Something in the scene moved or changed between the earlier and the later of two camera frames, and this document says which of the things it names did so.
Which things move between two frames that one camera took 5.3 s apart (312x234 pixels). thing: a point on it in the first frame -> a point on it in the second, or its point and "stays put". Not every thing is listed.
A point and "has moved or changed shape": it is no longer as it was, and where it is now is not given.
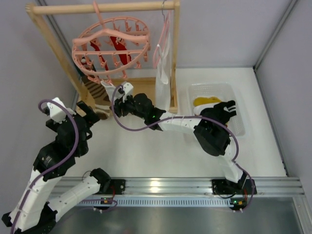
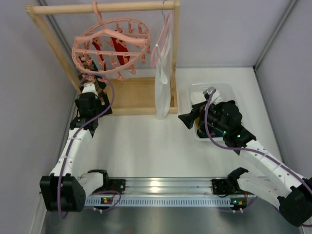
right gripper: x=119 y=105 -> x=196 y=114
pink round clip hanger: x=112 y=45 stays put
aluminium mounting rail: x=182 y=186 stays put
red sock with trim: x=120 y=46 has moved or changed shape
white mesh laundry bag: x=163 y=68 stays put
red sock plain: x=96 y=48 has moved or changed shape
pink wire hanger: x=163 y=34 stays put
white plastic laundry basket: x=225 y=91 stays put
